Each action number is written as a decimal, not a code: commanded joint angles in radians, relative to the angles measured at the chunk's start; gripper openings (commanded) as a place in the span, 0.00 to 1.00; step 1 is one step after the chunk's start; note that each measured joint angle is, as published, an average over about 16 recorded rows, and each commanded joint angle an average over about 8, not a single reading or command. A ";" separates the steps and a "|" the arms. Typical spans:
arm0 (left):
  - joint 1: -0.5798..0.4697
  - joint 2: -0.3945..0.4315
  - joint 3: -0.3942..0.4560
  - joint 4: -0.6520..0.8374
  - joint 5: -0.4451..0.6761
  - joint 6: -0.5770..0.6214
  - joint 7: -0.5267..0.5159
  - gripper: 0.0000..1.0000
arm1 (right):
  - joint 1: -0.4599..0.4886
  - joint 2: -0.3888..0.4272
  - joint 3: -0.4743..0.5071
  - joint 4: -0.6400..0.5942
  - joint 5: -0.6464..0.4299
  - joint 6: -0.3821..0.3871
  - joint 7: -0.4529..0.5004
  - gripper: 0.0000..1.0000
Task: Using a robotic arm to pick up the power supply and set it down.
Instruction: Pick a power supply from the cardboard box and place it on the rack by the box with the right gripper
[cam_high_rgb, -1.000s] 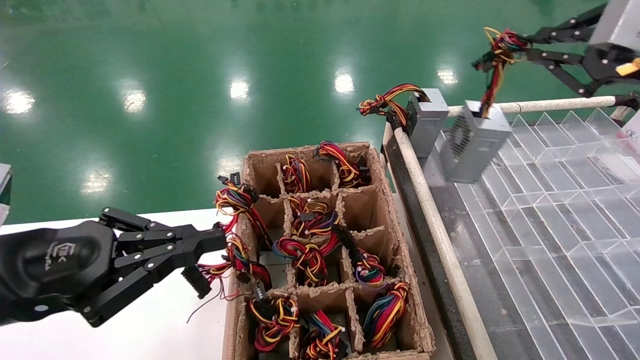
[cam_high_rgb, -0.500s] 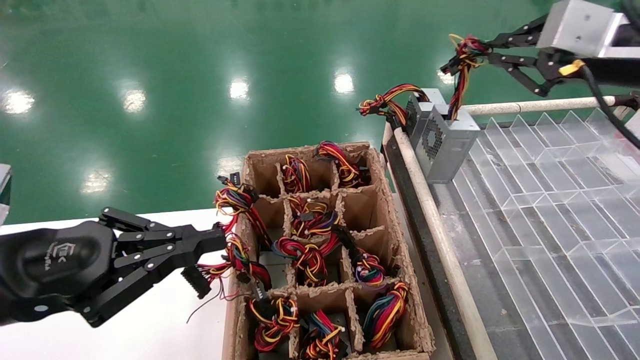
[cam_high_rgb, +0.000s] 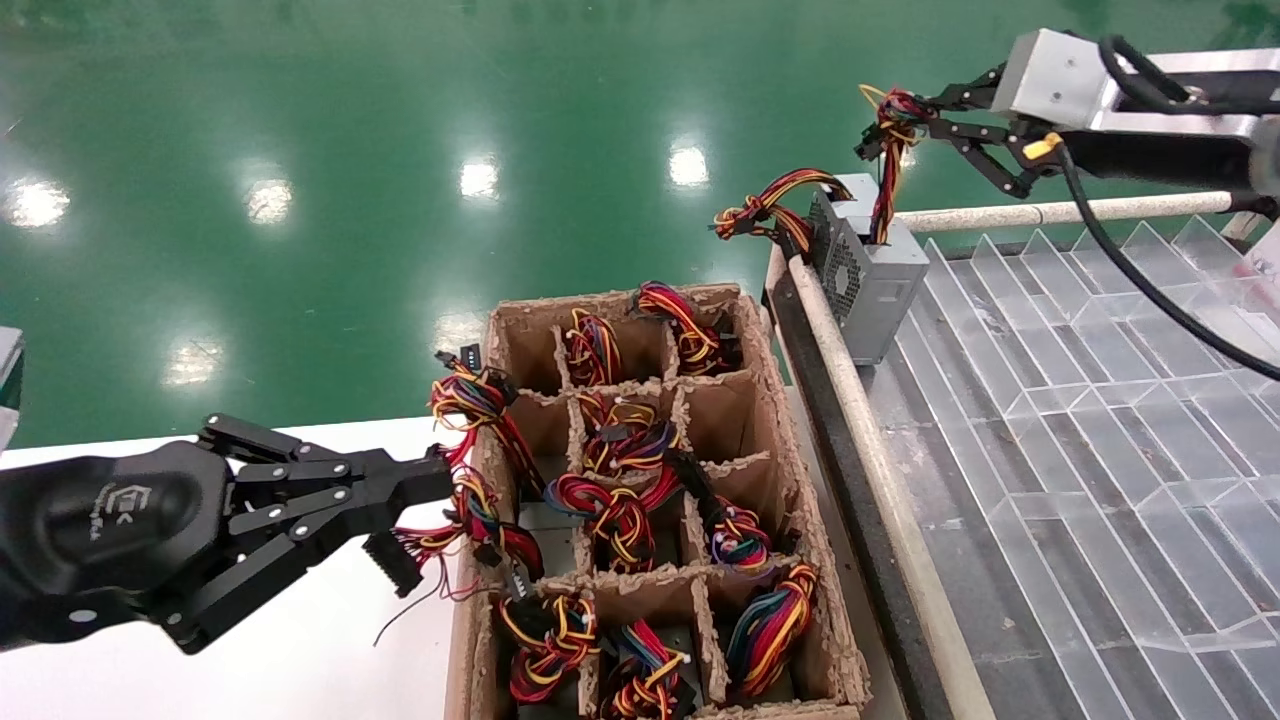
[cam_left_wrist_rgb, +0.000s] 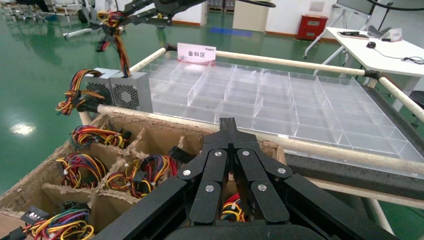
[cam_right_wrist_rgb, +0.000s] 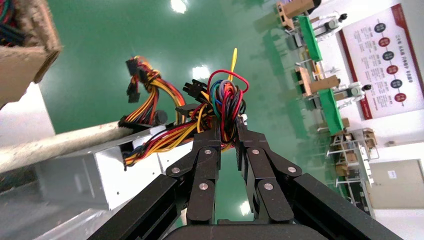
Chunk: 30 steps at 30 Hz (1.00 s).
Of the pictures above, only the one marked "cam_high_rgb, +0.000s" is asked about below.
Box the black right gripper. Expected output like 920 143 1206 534
855 62 1259 199

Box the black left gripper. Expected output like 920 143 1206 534
0 413 454 657

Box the grey power supply with cables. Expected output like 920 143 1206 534
808 85 933 366
713 168 883 263

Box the white rack pipe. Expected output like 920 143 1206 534
895 190 1233 236
788 255 996 720

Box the clear acrylic divider tray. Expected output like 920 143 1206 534
865 215 1280 720

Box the grey metal box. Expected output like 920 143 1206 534
0 328 23 451

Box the brown cardboard divider box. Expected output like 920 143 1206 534
445 283 871 720

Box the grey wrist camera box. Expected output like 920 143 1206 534
990 28 1280 138

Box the power supply with coloured cables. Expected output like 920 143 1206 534
628 281 746 379
362 465 581 646
497 590 601 706
575 390 686 481
430 343 548 498
725 562 821 698
598 618 696 720
670 450 776 576
545 465 681 576
563 308 626 389

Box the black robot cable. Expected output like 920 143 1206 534
1045 138 1280 383
1098 35 1213 109

